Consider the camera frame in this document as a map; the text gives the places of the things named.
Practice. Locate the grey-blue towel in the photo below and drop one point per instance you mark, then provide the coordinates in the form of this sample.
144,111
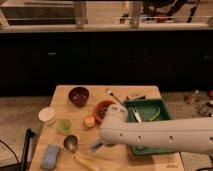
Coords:
98,144

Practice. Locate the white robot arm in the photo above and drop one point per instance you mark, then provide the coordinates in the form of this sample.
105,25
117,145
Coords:
183,135

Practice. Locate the orange bowl with dark pieces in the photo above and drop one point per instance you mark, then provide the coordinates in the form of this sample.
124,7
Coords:
100,110

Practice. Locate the purple bowl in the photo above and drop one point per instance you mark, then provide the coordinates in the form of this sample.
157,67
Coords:
78,96

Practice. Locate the orange sponge block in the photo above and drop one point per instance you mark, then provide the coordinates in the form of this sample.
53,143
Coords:
89,121

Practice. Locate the metal tongs in tray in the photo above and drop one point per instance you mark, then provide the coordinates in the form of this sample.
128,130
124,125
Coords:
136,114

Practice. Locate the green plastic tray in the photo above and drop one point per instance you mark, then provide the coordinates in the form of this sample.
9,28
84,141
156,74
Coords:
146,108

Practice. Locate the green pepper toy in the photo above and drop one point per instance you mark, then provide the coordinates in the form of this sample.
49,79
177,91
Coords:
155,115

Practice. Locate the green plastic cup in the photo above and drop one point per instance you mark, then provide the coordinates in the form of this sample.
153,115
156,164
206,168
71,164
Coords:
64,126

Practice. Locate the small metal cup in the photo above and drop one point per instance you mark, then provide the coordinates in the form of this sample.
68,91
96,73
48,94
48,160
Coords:
71,143

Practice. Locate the black cabinet counter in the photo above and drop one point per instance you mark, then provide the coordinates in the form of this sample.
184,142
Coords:
34,60

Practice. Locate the yellow banana toy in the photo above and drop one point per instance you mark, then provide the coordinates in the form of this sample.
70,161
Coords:
86,163

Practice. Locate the blue sponge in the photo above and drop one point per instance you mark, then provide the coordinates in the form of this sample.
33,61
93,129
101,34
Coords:
49,159

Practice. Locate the black stand with cable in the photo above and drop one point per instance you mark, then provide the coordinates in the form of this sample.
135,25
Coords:
22,163

